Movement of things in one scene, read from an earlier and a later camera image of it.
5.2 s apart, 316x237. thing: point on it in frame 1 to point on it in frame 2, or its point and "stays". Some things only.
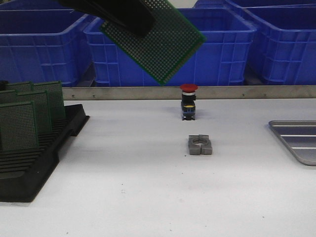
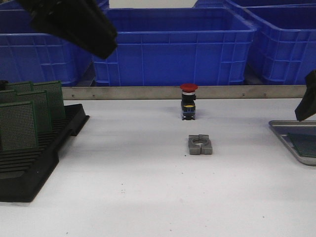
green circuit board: [173, 39] to [305, 144]
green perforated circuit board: [18, 127] stays
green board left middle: [8, 97] stays
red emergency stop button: [188, 101] stays
